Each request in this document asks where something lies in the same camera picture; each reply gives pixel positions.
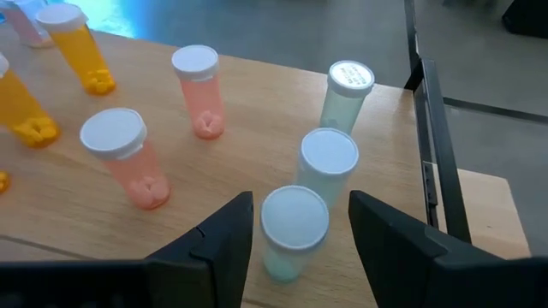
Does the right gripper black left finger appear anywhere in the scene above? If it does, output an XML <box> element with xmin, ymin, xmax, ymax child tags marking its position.
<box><xmin>144</xmin><ymin>190</ymin><xmax>255</xmax><ymax>308</ymax></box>

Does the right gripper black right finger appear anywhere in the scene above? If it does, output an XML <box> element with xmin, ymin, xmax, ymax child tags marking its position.
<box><xmin>348</xmin><ymin>190</ymin><xmax>509</xmax><ymax>308</ymax></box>

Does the green pill bottle white cap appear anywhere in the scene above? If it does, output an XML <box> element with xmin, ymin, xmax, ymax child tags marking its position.
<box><xmin>295</xmin><ymin>127</ymin><xmax>360</xmax><ymax>210</ymax></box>
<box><xmin>259</xmin><ymin>184</ymin><xmax>331</xmax><ymax>284</ymax></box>
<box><xmin>319</xmin><ymin>59</ymin><xmax>376</xmax><ymax>136</ymax></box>

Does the pink pill bottle white cap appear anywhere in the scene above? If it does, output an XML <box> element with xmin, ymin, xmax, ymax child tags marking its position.
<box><xmin>79</xmin><ymin>107</ymin><xmax>172</xmax><ymax>211</ymax></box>
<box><xmin>170</xmin><ymin>44</ymin><xmax>226</xmax><ymax>140</ymax></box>

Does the clear pill jar white cap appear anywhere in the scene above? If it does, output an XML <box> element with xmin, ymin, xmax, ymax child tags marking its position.
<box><xmin>0</xmin><ymin>0</ymin><xmax>55</xmax><ymax>49</ymax></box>

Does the black metal shelf leg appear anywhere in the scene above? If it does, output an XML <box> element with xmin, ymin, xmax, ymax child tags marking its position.
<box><xmin>411</xmin><ymin>57</ymin><xmax>473</xmax><ymax>245</ymax></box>

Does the wooden shelf board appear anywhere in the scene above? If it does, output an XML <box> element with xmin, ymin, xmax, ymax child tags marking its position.
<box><xmin>0</xmin><ymin>21</ymin><xmax>436</xmax><ymax>308</ymax></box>

